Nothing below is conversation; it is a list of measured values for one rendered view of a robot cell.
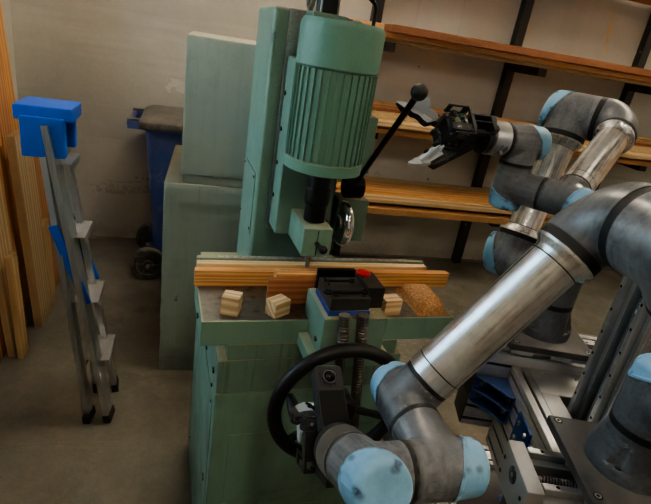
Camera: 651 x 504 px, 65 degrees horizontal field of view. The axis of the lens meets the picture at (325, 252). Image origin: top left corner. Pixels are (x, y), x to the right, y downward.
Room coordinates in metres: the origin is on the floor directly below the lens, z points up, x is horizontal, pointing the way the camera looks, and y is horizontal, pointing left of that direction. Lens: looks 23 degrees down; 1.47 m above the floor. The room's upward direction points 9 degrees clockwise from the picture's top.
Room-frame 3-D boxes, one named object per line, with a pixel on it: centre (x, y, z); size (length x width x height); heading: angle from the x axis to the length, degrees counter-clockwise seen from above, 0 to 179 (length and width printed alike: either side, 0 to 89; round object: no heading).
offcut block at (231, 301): (0.95, 0.18, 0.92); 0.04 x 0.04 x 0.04; 89
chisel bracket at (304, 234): (1.15, 0.04, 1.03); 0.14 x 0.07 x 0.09; 20
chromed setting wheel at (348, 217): (1.30, -0.03, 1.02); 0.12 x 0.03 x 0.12; 20
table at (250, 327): (1.05, -0.04, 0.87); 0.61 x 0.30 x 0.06; 110
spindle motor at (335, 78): (1.13, 0.04, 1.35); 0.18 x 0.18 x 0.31
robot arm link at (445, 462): (0.51, -0.18, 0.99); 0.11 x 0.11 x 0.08; 17
